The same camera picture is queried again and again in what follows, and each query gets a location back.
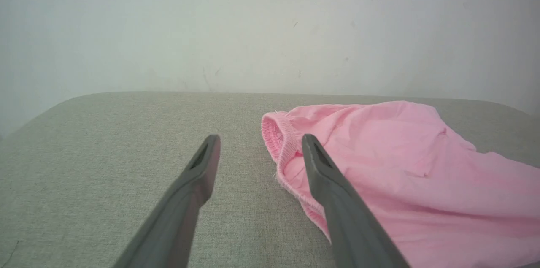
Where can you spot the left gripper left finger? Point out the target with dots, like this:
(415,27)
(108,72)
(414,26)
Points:
(177,213)

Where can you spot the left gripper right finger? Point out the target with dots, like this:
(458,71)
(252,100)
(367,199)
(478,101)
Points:
(350,221)

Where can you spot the pink cloth garment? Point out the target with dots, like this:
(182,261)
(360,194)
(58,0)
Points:
(400,154)

